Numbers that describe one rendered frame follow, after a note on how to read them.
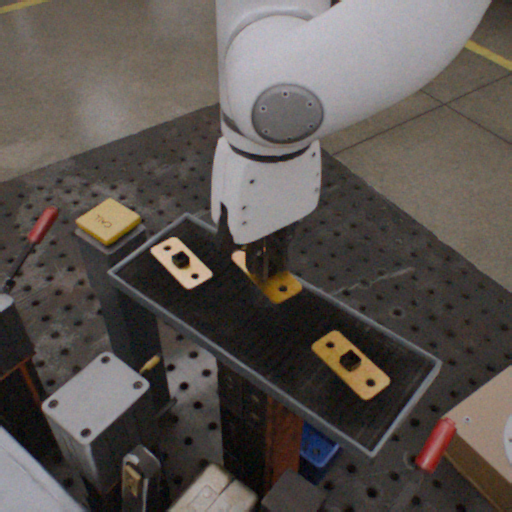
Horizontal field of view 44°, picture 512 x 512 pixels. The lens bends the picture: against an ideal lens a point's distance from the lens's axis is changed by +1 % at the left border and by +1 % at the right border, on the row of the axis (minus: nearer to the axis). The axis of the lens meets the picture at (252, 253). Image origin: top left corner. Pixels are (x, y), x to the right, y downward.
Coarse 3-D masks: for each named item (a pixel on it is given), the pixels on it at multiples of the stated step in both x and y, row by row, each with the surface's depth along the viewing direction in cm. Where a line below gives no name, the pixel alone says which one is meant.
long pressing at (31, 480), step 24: (0, 432) 78; (0, 456) 76; (24, 456) 76; (0, 480) 74; (24, 480) 74; (48, 480) 74; (0, 504) 72; (24, 504) 72; (48, 504) 72; (72, 504) 72
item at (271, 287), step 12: (240, 252) 69; (240, 264) 68; (252, 276) 67; (276, 276) 67; (288, 276) 67; (264, 288) 66; (276, 288) 66; (288, 288) 66; (300, 288) 66; (276, 300) 65
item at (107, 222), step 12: (108, 204) 84; (84, 216) 82; (96, 216) 82; (108, 216) 82; (120, 216) 82; (132, 216) 82; (84, 228) 81; (96, 228) 81; (108, 228) 81; (120, 228) 81; (132, 228) 82; (108, 240) 80
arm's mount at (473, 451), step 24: (504, 384) 107; (456, 408) 105; (480, 408) 104; (504, 408) 104; (456, 432) 102; (480, 432) 101; (456, 456) 105; (480, 456) 99; (504, 456) 98; (480, 480) 102; (504, 480) 96; (504, 504) 99
